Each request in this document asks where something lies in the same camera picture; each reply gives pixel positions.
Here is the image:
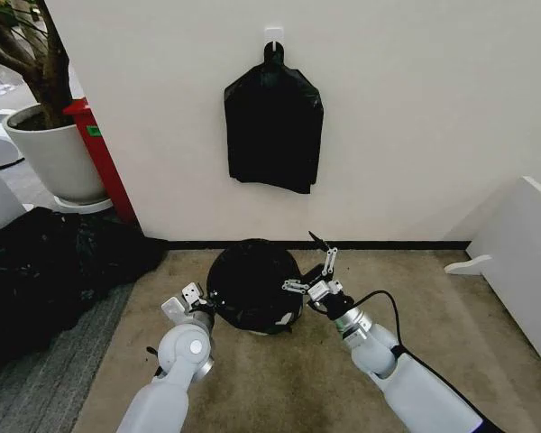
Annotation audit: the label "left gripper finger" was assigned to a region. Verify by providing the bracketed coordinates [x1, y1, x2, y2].
[208, 290, 230, 312]

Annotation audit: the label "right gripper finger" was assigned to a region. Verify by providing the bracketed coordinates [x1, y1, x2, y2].
[280, 279, 314, 295]
[307, 231, 340, 278]

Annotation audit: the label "black garbage bag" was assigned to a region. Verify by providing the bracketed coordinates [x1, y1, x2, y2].
[206, 238, 306, 337]

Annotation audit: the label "hanging black garbage bags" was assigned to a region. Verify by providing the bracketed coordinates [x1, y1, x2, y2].
[223, 41, 326, 196]

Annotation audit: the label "black baseboard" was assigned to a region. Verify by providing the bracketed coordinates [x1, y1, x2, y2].
[139, 233, 473, 253]

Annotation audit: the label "white pot saucer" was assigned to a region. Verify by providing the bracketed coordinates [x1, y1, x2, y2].
[51, 192, 115, 212]

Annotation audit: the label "pile of black bags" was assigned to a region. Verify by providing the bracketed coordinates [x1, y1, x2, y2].
[0, 206, 169, 376]

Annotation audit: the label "red cabinet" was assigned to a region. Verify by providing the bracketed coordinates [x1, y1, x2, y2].
[62, 97, 142, 226]

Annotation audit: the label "white panel with foot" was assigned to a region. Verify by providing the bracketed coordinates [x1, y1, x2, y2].
[444, 175, 541, 336]

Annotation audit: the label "white plant pot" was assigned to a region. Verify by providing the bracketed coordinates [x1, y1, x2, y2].
[4, 104, 110, 204]

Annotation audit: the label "potted tree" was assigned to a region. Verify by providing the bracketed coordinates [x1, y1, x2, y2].
[0, 0, 75, 131]

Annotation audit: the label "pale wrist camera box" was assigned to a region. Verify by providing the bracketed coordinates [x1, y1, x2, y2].
[307, 279, 343, 302]

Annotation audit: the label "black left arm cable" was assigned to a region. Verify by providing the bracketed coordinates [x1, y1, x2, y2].
[145, 345, 167, 379]

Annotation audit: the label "white wall hook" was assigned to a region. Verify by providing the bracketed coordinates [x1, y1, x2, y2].
[264, 27, 287, 51]

